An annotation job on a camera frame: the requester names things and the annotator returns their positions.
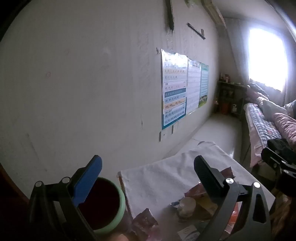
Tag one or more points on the yellow and white box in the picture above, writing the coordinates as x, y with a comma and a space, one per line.
207, 205

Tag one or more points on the white grid wall poster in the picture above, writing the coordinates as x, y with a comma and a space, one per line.
193, 88

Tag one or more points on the dark shelf unit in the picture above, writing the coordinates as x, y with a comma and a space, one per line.
231, 92

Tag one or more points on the black clothing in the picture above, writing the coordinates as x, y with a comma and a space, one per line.
278, 143

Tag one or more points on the wall air conditioner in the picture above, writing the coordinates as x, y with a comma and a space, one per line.
215, 12

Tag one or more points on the pale grey quilt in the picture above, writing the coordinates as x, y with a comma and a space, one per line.
269, 105

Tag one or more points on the dark brown wrapper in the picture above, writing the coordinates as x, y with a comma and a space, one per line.
225, 172

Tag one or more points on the white cardboard box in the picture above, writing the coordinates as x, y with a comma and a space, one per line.
188, 231

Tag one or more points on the pink snack wrapper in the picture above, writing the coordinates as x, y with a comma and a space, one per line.
145, 222

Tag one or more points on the green round plastic bin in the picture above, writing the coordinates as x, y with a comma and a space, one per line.
120, 204

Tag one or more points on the orange snack wrapper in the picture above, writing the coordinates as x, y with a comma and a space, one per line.
195, 190

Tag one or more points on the grey curtain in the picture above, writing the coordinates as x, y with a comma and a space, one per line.
234, 46

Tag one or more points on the blue chart wall poster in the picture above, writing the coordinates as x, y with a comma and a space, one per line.
174, 92

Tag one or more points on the round white container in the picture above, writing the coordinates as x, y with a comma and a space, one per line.
186, 206

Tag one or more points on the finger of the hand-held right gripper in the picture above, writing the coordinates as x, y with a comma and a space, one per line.
275, 160
288, 183

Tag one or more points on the bright window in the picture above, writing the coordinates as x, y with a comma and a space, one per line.
268, 58

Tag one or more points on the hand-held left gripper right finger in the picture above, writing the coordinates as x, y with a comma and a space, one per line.
205, 173

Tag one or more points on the white table cloth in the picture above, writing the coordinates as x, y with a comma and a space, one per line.
161, 176

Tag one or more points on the dark wall rail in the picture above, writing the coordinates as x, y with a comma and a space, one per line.
170, 14
196, 31

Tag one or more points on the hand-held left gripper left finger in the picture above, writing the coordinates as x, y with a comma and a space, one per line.
89, 178

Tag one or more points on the pink blanket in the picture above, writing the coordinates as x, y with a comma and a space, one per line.
285, 125

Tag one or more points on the red bucket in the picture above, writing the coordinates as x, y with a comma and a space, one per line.
224, 107

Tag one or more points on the bed with plaid sheet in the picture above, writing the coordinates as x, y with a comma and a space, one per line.
261, 125

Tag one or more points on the green bordered wall poster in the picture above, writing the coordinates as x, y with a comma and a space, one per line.
204, 81

